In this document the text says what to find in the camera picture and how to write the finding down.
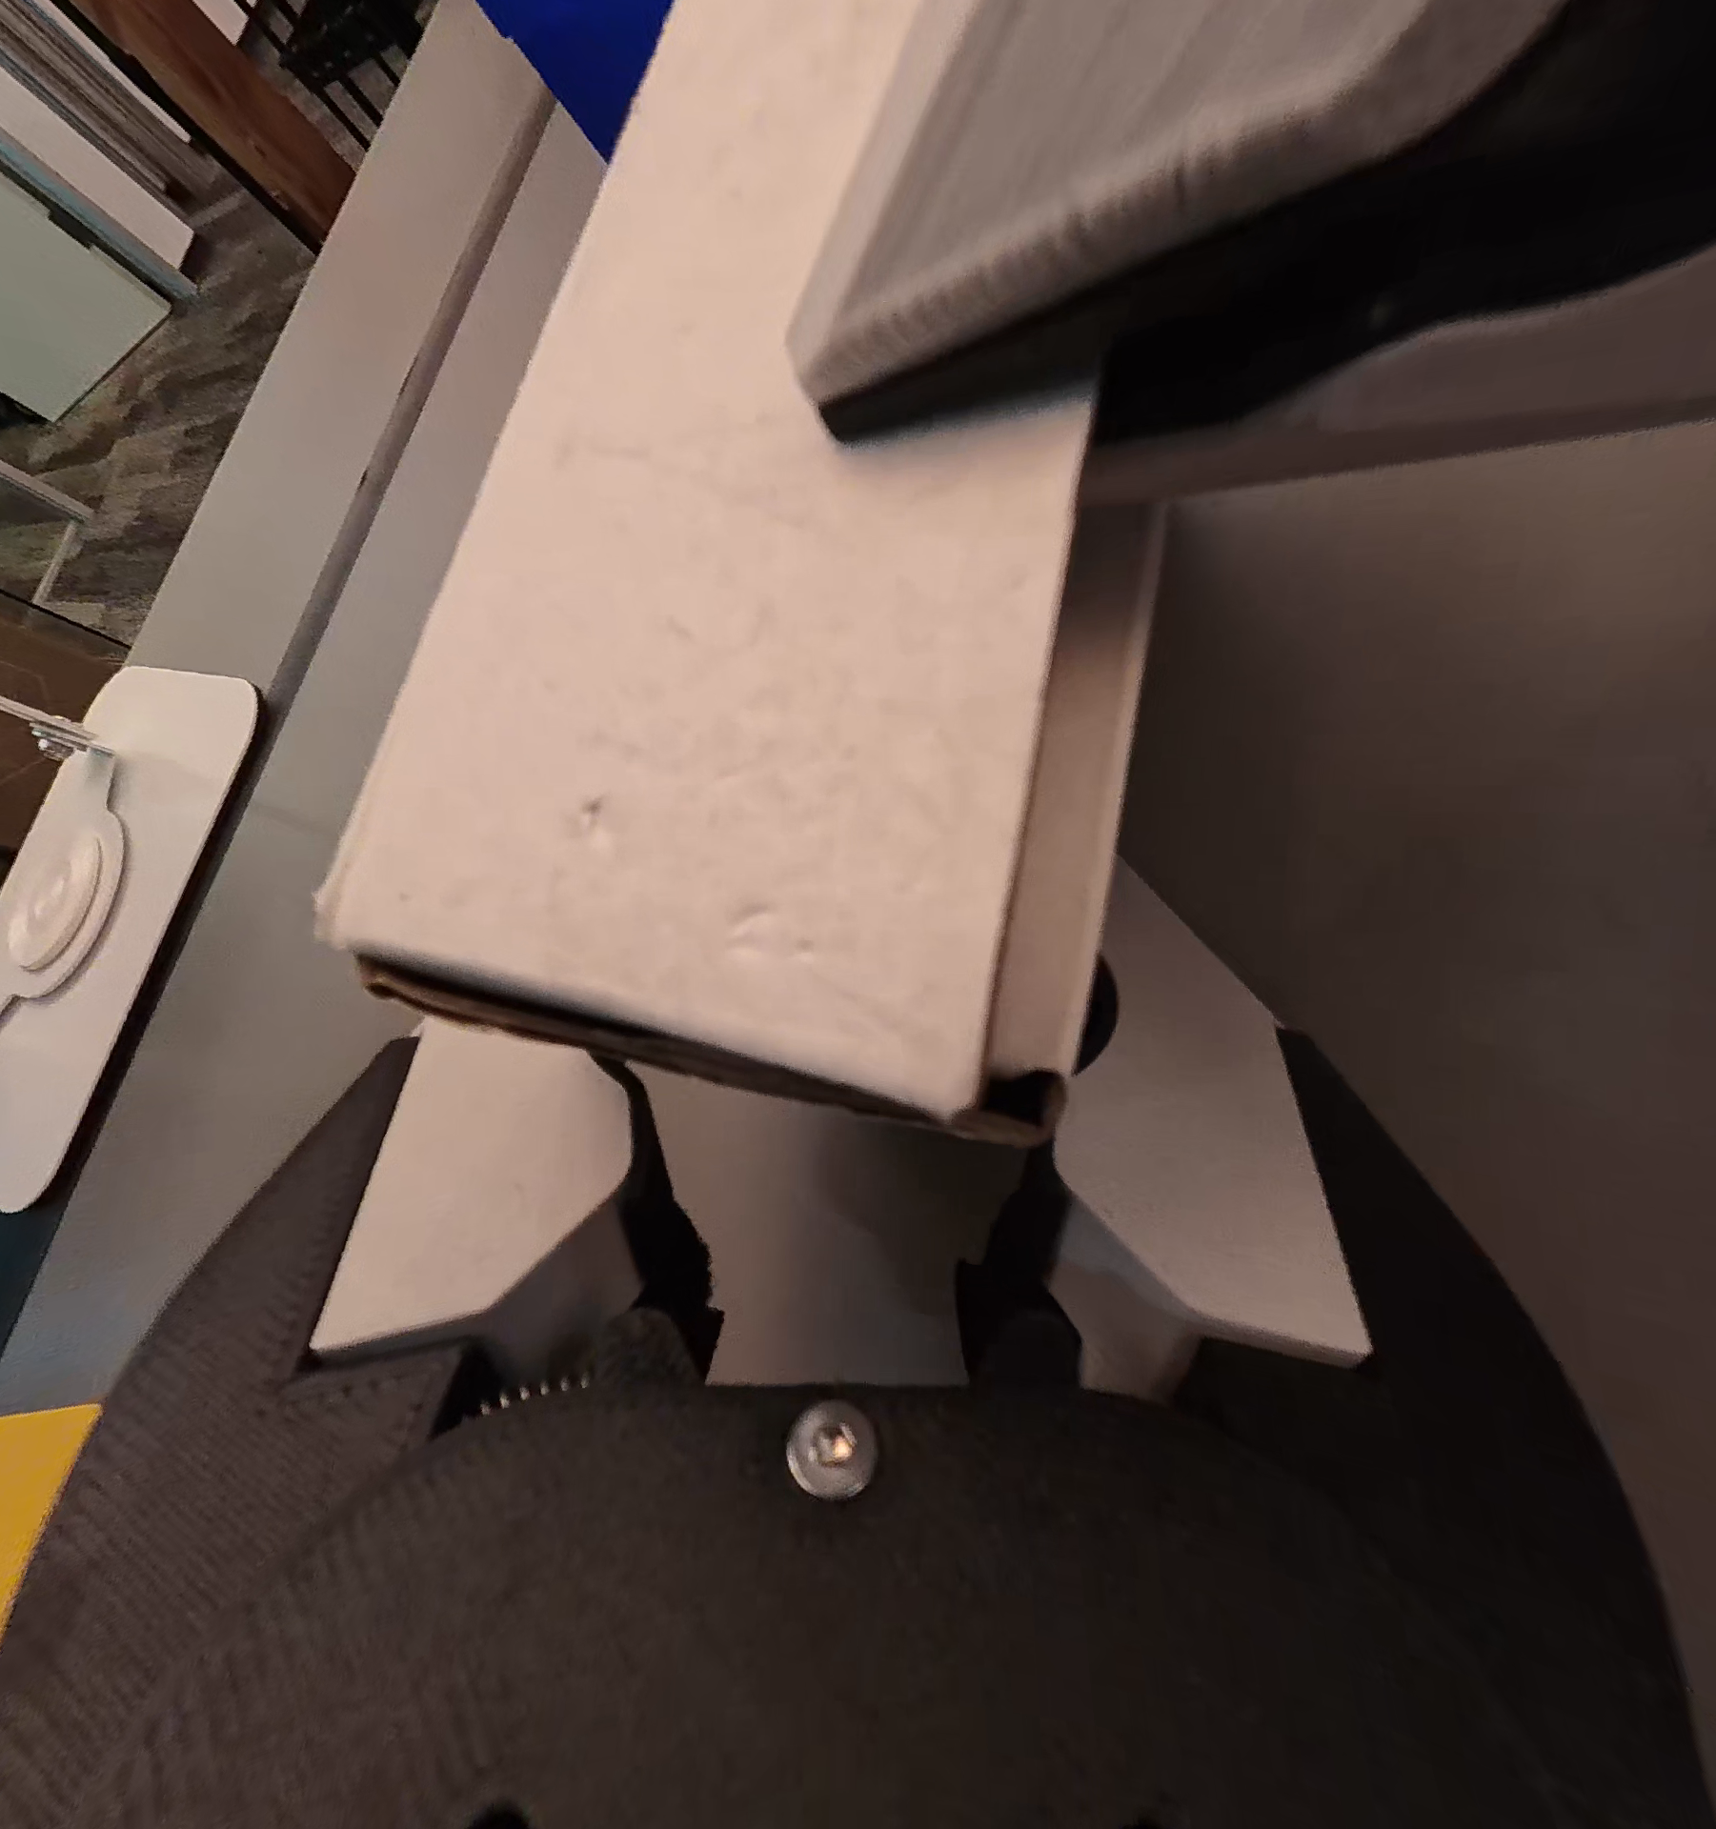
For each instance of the blue plastic bin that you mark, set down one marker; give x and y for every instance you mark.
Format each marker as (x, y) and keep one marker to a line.
(585, 57)

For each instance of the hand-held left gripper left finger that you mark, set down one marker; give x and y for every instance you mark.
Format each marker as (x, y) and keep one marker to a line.
(471, 1213)

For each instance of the brown wooden table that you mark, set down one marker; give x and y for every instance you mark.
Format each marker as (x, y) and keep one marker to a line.
(229, 114)

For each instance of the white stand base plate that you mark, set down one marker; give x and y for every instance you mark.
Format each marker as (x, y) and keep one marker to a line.
(128, 914)

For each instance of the yellow box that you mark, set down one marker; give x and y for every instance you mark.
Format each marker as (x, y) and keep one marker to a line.
(0, 1543)

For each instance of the white cabinet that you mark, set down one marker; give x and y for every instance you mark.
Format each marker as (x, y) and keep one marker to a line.
(42, 270)

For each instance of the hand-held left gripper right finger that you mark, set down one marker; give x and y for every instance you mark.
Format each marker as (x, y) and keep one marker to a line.
(1215, 1171)

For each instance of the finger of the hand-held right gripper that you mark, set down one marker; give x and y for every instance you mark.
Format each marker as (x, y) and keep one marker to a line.
(1116, 156)
(1514, 392)

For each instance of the white cardboard box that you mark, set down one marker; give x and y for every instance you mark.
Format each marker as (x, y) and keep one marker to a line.
(744, 642)

